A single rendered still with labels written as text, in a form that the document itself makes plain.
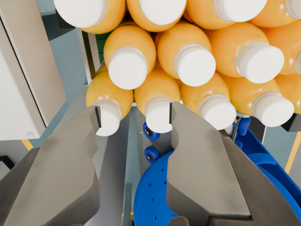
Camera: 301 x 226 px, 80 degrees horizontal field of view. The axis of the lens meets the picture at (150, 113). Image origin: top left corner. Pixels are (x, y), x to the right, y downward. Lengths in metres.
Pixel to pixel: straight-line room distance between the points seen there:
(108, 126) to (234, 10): 0.17
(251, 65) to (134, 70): 0.12
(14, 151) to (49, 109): 1.82
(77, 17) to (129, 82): 0.07
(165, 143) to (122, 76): 0.31
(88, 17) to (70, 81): 1.29
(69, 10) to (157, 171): 0.31
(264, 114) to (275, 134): 1.83
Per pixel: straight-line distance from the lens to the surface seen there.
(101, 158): 0.71
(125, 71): 0.19
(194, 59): 0.19
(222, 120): 0.24
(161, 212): 0.34
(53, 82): 0.29
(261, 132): 1.75
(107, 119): 0.22
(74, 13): 0.19
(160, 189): 0.37
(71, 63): 1.41
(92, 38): 0.39
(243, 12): 0.20
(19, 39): 0.24
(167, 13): 0.18
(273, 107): 0.26
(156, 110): 0.21
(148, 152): 0.43
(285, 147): 2.28
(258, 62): 0.22
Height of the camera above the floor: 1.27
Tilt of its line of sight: 58 degrees down
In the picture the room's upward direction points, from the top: 174 degrees clockwise
